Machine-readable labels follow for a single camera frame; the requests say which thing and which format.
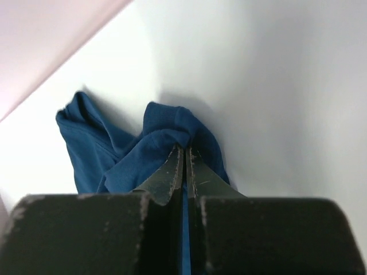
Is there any dark blue t shirt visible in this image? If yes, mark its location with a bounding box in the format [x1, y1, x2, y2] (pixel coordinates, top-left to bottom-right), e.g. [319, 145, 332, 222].
[56, 92, 229, 274]

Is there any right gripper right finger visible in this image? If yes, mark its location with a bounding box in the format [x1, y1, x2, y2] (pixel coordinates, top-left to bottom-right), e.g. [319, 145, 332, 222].
[186, 148, 366, 274]

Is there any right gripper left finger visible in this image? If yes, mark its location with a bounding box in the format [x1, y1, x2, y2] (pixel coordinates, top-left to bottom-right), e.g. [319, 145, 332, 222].
[1, 146, 184, 274]

